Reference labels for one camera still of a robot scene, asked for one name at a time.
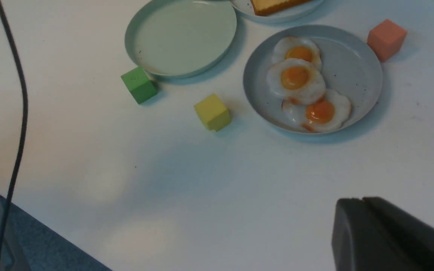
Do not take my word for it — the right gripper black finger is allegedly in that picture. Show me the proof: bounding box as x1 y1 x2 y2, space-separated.
331 197 434 271

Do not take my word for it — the fried egg bottom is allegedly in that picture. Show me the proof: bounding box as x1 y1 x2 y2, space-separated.
281 89 353 133

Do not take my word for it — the black cable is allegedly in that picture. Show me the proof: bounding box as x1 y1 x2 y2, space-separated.
0 0 29 271

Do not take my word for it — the light blue plate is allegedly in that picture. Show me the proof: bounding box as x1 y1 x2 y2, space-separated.
230 0 325 24

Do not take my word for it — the orange cube block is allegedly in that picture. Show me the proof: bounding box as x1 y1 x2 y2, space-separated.
367 19 408 62

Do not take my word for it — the grey speckled plate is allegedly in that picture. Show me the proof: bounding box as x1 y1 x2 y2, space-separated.
243 24 383 137

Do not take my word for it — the fried egg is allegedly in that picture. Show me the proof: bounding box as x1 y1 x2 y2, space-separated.
281 89 353 133
271 37 322 72
266 58 327 105

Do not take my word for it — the fried egg top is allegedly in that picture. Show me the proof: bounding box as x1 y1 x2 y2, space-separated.
271 37 322 72

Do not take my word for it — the fried egg middle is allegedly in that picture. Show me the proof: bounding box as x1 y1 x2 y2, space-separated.
266 58 327 105

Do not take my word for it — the toast slice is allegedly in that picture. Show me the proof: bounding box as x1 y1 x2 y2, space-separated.
251 0 310 17

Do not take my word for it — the pale green plate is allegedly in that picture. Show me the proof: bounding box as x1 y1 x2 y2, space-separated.
124 0 237 79

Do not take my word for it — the green cube block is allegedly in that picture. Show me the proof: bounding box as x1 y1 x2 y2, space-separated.
121 67 158 105

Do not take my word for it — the yellow cube block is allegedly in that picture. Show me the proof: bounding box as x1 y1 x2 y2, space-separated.
194 94 231 132

